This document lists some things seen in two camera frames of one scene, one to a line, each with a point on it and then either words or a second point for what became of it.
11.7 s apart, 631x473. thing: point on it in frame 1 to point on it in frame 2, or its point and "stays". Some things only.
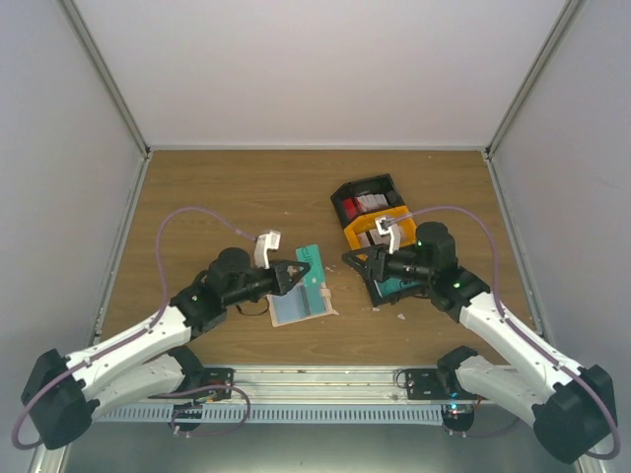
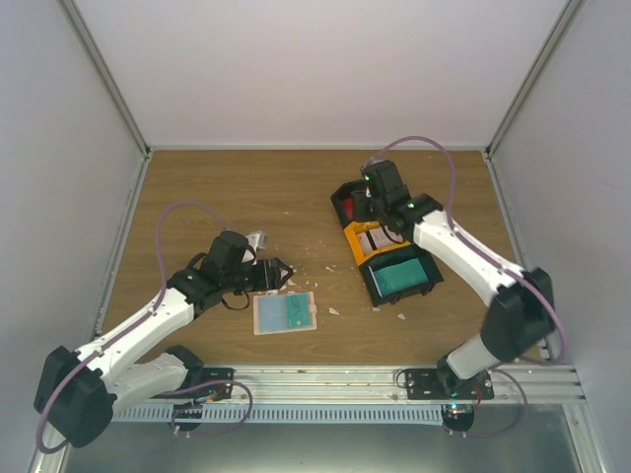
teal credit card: [311, 254] to [299, 311]
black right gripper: [375, 264] to [360, 212]
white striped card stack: [374, 237] stays
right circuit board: [457, 417] stays
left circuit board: [186, 411] stays
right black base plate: [426, 384] stays
